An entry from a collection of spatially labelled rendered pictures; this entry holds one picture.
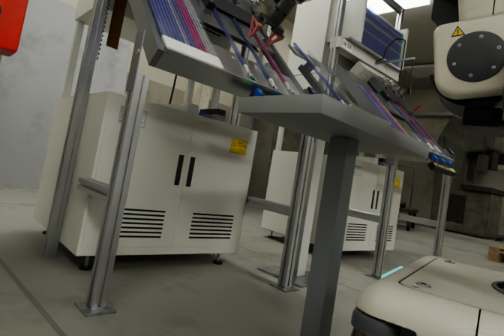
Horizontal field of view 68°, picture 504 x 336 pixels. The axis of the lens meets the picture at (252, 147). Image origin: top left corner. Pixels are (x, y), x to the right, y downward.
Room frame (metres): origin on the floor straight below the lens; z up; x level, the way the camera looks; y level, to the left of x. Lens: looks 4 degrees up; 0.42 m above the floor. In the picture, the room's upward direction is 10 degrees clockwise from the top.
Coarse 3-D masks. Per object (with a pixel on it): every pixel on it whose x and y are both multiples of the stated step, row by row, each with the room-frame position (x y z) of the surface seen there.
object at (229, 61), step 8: (216, 48) 1.29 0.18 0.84; (224, 56) 1.29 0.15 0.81; (232, 56) 1.33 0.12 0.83; (224, 64) 1.24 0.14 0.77; (232, 64) 1.28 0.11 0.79; (240, 64) 1.33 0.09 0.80; (248, 64) 1.38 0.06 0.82; (256, 64) 1.43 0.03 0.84; (240, 72) 1.28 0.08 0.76; (256, 72) 1.38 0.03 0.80; (272, 72) 1.48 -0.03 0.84; (256, 80) 1.32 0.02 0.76; (264, 80) 1.37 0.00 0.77; (280, 80) 1.48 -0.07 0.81; (288, 80) 1.53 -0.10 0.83; (280, 88) 1.42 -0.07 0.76; (296, 88) 1.53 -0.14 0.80
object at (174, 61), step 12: (168, 48) 1.02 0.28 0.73; (168, 60) 1.05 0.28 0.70; (180, 60) 1.07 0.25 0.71; (192, 60) 1.08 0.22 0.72; (180, 72) 1.10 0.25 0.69; (192, 72) 1.12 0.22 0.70; (204, 72) 1.13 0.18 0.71; (216, 72) 1.15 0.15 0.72; (228, 72) 1.17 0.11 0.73; (204, 84) 1.17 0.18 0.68; (216, 84) 1.19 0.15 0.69; (228, 84) 1.21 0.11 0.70; (240, 84) 1.22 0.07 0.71; (252, 84) 1.24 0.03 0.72; (240, 96) 1.27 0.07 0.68; (252, 96) 1.29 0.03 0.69
